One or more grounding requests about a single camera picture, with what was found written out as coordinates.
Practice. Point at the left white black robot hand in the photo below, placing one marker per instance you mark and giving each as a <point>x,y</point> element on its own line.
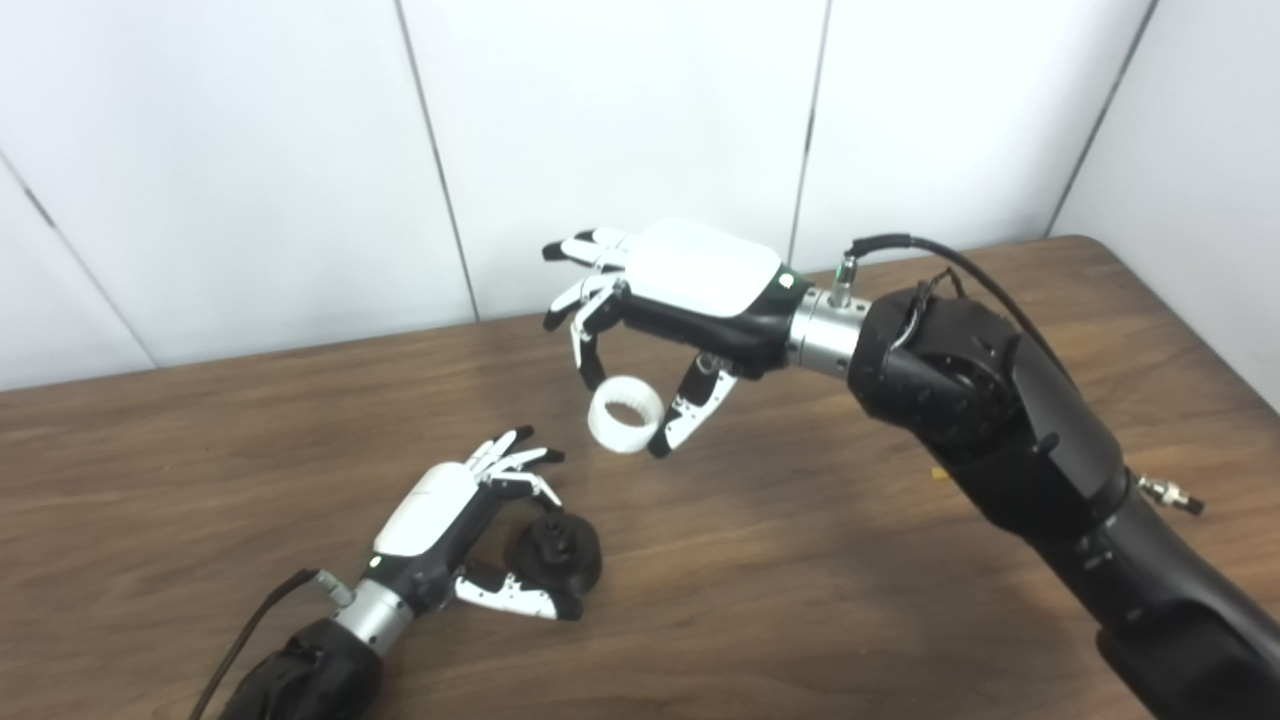
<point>425,510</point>

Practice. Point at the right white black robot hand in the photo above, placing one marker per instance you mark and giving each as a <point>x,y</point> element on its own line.
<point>700,270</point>

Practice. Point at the round black plastic part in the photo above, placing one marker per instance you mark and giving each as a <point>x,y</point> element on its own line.
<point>580,550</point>

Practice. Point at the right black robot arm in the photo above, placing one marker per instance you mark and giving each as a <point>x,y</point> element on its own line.
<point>1030,440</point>

